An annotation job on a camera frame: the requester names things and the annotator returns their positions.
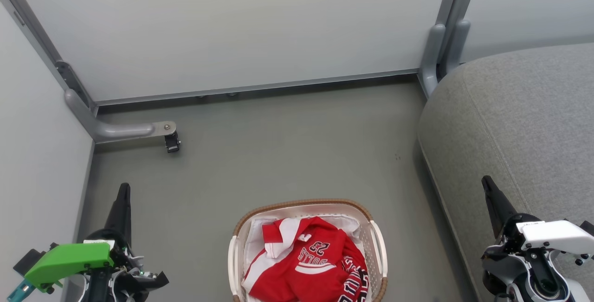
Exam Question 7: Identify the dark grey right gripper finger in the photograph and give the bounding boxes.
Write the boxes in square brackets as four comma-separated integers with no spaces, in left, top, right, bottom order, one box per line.
[481,175,518,240]

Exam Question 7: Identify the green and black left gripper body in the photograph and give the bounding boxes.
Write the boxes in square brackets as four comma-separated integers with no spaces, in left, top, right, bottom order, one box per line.
[24,229,140,292]

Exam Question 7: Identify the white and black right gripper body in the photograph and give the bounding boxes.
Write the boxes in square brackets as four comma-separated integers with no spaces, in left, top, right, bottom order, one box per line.
[499,213,594,266]

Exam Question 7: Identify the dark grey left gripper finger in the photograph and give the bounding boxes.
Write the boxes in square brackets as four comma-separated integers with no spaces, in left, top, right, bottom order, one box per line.
[104,182,133,247]

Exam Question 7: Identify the red Bulls 23 jersey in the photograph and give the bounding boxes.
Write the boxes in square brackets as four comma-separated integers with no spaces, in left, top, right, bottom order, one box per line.
[242,216,370,302]

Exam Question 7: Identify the grey fabric sofa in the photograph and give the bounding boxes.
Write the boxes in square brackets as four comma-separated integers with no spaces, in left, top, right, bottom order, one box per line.
[417,43,594,302]

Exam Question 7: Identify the black caster wheel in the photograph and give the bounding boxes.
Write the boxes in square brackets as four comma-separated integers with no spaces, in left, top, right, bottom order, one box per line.
[164,131,181,154]

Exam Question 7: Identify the white laundry basket brown rim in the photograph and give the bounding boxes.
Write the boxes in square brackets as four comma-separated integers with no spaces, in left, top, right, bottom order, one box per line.
[227,199,388,302]

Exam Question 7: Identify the white cloth garment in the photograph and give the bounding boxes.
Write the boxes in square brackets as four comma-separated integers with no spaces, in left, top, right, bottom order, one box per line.
[243,215,363,302]

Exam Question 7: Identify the grey partition foot bracket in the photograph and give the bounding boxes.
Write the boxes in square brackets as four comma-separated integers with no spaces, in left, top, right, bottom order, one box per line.
[64,88,178,145]

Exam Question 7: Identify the grey double partition post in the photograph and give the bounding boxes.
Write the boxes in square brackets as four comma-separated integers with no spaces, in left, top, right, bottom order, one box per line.
[417,0,483,99]

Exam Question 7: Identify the grey partition bottom rail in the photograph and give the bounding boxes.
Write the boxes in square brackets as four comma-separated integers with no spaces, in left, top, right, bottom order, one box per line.
[95,69,421,107]

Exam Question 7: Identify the grey slanted partition post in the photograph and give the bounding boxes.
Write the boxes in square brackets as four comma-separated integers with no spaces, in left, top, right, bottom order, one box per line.
[0,0,99,118]

